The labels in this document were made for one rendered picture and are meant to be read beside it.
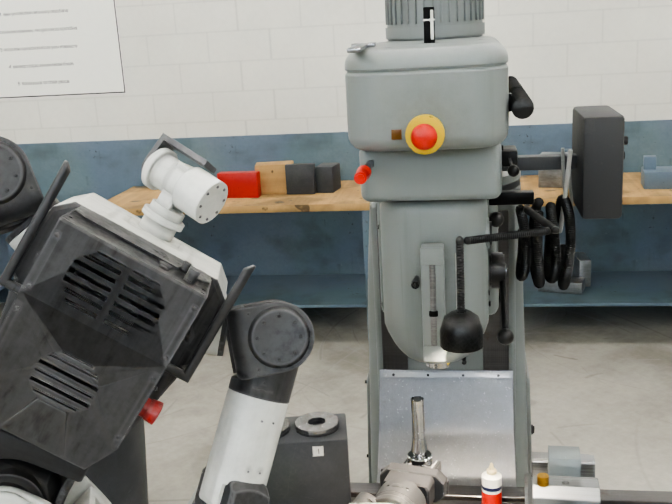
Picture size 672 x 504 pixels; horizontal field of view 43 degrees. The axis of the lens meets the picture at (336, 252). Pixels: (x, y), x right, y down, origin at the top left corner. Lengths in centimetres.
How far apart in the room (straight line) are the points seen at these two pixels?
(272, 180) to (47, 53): 192
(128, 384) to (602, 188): 108
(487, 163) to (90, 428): 76
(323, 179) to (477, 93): 412
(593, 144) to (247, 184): 385
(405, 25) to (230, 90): 432
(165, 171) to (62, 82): 521
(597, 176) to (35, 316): 115
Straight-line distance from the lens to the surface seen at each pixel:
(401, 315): 157
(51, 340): 110
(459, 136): 136
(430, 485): 156
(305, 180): 542
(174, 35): 609
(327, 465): 176
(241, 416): 122
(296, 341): 116
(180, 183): 120
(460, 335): 142
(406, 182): 147
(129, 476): 354
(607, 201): 182
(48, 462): 128
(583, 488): 174
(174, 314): 106
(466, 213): 151
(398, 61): 135
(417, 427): 159
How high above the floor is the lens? 194
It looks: 15 degrees down
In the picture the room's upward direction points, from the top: 3 degrees counter-clockwise
